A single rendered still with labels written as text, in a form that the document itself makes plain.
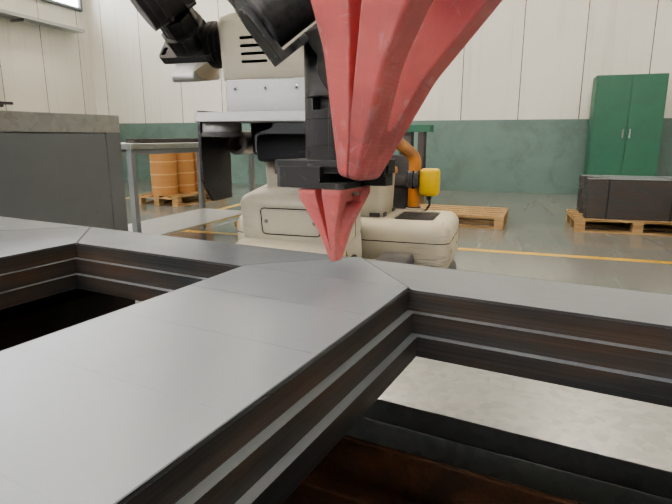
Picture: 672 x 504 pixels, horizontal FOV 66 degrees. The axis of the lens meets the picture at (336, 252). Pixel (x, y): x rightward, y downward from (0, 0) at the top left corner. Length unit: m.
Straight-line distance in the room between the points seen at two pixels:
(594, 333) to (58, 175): 1.09
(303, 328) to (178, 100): 12.10
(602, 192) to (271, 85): 5.46
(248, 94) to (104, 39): 12.75
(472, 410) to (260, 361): 0.40
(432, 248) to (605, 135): 8.53
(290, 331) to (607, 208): 5.95
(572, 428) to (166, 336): 0.47
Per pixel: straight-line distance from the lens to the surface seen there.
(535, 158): 10.19
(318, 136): 0.49
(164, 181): 8.17
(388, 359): 0.41
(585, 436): 0.66
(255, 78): 1.02
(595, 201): 6.22
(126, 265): 0.67
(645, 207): 6.32
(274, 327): 0.37
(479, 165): 10.21
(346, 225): 0.52
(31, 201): 1.24
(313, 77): 0.49
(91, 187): 1.32
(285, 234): 1.01
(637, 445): 0.67
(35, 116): 1.25
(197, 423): 0.27
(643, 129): 9.73
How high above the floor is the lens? 1.00
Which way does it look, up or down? 12 degrees down
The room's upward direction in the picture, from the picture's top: straight up
